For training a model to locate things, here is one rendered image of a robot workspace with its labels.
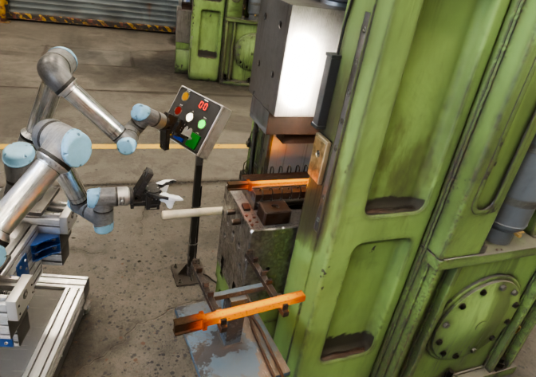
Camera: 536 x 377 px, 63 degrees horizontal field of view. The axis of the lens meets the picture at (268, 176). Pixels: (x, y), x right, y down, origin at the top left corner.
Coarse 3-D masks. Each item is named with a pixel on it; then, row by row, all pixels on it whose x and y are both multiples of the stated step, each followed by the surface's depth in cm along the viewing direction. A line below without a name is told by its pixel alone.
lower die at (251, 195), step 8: (248, 176) 201; (256, 176) 203; (264, 176) 204; (272, 176) 203; (280, 176) 204; (288, 176) 205; (296, 176) 206; (304, 176) 208; (288, 184) 196; (296, 184) 197; (304, 184) 198; (248, 192) 194; (256, 192) 187; (264, 192) 188; (280, 192) 190; (288, 192) 191; (296, 192) 193; (304, 192) 194; (248, 200) 194; (256, 200) 187; (264, 200) 188; (256, 208) 189
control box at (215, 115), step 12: (180, 96) 232; (192, 96) 227; (204, 96) 223; (192, 108) 225; (204, 108) 221; (216, 108) 217; (192, 120) 223; (204, 120) 219; (216, 120) 216; (204, 132) 217; (216, 132) 219; (180, 144) 224; (204, 144) 217; (204, 156) 221
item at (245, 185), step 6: (246, 180) 191; (264, 180) 194; (270, 180) 195; (276, 180) 196; (282, 180) 197; (288, 180) 198; (294, 180) 199; (300, 180) 200; (306, 180) 200; (228, 186) 187; (234, 186) 188; (240, 186) 189; (246, 186) 190; (252, 186) 190
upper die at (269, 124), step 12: (252, 96) 184; (252, 108) 185; (264, 108) 172; (264, 120) 173; (276, 120) 171; (288, 120) 173; (300, 120) 175; (312, 120) 177; (264, 132) 173; (276, 132) 174; (288, 132) 176; (300, 132) 178; (312, 132) 180
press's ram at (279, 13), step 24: (264, 0) 167; (288, 0) 154; (312, 0) 167; (264, 24) 168; (288, 24) 149; (312, 24) 151; (336, 24) 155; (264, 48) 170; (288, 48) 153; (312, 48) 156; (336, 48) 159; (264, 72) 171; (288, 72) 157; (312, 72) 161; (264, 96) 172; (288, 96) 162; (312, 96) 166
